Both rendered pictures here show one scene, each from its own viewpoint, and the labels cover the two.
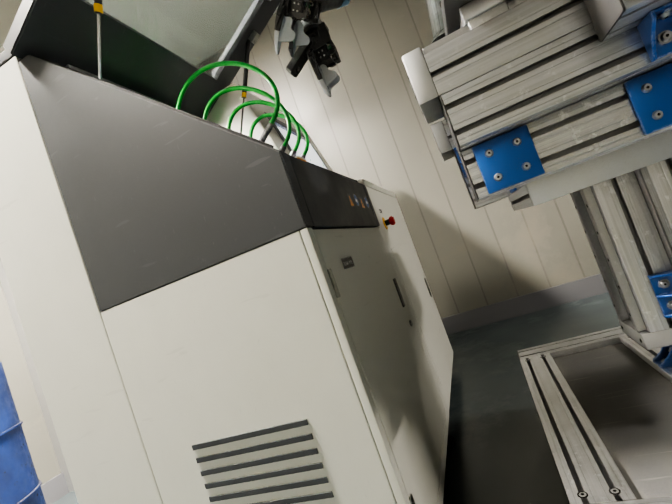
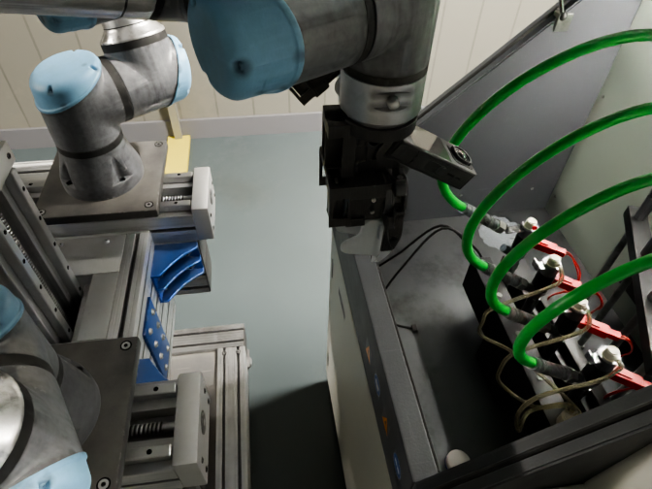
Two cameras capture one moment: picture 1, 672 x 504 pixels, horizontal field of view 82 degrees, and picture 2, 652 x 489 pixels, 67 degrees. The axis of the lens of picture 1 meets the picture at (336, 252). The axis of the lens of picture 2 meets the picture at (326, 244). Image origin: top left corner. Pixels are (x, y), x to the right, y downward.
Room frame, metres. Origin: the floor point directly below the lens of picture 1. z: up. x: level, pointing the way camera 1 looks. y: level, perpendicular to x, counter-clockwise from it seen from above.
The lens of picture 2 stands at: (1.50, -0.39, 1.67)
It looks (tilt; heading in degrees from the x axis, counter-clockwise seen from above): 47 degrees down; 151
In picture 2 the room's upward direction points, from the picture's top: 2 degrees clockwise
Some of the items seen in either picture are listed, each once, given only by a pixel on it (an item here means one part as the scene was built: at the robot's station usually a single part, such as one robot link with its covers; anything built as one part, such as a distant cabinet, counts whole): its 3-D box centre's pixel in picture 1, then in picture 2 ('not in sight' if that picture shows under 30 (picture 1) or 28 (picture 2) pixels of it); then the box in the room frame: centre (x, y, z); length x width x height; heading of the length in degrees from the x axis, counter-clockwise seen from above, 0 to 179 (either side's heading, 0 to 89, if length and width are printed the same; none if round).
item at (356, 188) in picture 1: (338, 202); (374, 325); (1.08, -0.05, 0.87); 0.62 x 0.04 x 0.16; 162
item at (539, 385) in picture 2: not in sight; (522, 354); (1.27, 0.13, 0.91); 0.34 x 0.10 x 0.15; 162
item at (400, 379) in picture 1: (395, 344); (351, 419); (1.07, -0.07, 0.44); 0.65 x 0.02 x 0.68; 162
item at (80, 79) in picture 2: not in sight; (79, 99); (0.63, -0.41, 1.20); 0.13 x 0.12 x 0.14; 104
